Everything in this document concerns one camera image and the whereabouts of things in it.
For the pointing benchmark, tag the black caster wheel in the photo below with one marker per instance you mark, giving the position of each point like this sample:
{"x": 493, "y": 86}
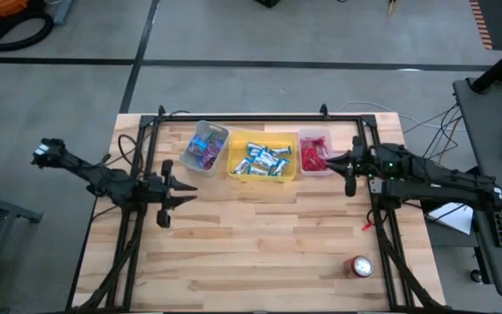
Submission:
{"x": 476, "y": 276}

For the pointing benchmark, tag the red candy bag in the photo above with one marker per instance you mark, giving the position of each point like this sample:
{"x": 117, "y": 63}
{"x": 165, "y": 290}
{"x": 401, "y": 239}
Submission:
{"x": 308, "y": 147}

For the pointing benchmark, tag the green candy pack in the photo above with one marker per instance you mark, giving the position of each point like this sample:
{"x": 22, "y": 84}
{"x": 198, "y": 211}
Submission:
{"x": 211, "y": 134}

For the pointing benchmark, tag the light grey plastic bin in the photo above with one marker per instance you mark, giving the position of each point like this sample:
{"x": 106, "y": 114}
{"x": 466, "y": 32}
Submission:
{"x": 188, "y": 159}

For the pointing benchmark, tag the yellow plastic bin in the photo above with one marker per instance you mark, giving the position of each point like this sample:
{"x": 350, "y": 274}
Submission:
{"x": 238, "y": 139}

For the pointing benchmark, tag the black desk post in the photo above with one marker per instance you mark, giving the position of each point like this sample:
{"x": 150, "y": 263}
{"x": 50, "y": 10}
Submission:
{"x": 501, "y": 65}

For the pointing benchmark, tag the blue square candy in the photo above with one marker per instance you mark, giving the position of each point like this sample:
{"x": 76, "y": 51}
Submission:
{"x": 197, "y": 143}

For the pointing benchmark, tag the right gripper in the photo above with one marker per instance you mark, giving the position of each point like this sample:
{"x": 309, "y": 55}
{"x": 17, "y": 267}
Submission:
{"x": 377, "y": 163}

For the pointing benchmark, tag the red soda can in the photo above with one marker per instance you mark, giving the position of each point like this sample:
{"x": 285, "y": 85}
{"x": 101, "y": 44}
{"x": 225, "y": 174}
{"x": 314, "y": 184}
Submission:
{"x": 359, "y": 266}

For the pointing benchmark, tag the black aluminium frame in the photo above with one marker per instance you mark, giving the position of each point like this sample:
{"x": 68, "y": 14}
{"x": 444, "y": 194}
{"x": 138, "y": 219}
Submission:
{"x": 255, "y": 118}

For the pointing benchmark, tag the silver frame bracket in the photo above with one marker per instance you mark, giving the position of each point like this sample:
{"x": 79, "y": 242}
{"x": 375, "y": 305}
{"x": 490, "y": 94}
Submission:
{"x": 375, "y": 186}

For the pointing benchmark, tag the small red clip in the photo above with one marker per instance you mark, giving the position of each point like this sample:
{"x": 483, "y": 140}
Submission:
{"x": 366, "y": 226}

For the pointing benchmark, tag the black frame clamp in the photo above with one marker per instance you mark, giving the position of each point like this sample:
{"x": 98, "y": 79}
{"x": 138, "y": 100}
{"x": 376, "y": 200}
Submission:
{"x": 323, "y": 110}
{"x": 160, "y": 110}

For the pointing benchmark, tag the orange vacuum cleaner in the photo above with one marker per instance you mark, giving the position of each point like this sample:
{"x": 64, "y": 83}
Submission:
{"x": 4, "y": 6}

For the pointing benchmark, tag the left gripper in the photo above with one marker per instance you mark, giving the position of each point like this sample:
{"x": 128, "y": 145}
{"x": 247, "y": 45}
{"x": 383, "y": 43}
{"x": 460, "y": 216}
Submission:
{"x": 159, "y": 194}

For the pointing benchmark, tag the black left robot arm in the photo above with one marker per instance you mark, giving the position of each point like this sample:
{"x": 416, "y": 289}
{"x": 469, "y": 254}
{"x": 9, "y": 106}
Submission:
{"x": 103, "y": 181}

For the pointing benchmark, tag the white paper sheet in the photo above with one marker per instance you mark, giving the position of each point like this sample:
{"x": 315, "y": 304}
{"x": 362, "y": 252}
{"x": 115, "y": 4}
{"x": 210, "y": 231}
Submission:
{"x": 456, "y": 220}

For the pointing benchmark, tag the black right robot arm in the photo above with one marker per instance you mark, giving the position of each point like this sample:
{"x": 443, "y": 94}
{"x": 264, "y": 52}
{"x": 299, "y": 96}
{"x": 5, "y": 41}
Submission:
{"x": 442, "y": 181}

